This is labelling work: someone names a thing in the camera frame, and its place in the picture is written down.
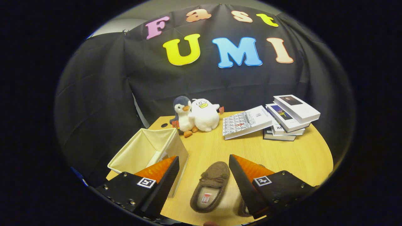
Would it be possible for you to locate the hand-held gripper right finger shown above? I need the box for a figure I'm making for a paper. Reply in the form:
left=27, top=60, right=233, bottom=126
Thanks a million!
left=228, top=154, right=316, bottom=219

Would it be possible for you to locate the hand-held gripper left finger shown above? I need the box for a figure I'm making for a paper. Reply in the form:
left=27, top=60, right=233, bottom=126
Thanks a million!
left=95, top=156, right=180, bottom=220

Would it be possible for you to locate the brown moccasin shoe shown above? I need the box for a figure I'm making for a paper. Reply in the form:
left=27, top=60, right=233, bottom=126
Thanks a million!
left=238, top=198, right=252, bottom=218
left=190, top=161, right=231, bottom=214

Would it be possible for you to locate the beige fabric storage box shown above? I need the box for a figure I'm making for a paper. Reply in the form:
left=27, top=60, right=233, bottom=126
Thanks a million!
left=107, top=128, right=189, bottom=198

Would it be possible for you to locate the grey patterned cover book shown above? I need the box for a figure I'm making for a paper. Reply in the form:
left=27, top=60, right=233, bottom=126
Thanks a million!
left=222, top=105, right=274, bottom=140

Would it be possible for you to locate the thin white book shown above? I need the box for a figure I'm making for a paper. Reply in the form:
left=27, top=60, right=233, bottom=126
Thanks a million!
left=270, top=121, right=306, bottom=136

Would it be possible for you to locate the grey penguin plush toy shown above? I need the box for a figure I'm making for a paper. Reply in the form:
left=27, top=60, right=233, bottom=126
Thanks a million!
left=170, top=96, right=199, bottom=138

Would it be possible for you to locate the white duck plush toy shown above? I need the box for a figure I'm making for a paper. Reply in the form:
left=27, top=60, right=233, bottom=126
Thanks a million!
left=189, top=98, right=225, bottom=132

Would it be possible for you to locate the white book blue photo cover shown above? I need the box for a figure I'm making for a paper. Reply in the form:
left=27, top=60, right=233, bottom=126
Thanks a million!
left=265, top=103, right=311, bottom=133

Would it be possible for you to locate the white book dark photo cover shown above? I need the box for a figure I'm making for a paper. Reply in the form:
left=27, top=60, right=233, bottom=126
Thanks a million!
left=273, top=95, right=321, bottom=124

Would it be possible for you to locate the black backdrop cloth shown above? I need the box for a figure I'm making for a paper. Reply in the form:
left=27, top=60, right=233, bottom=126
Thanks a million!
left=54, top=4, right=355, bottom=189

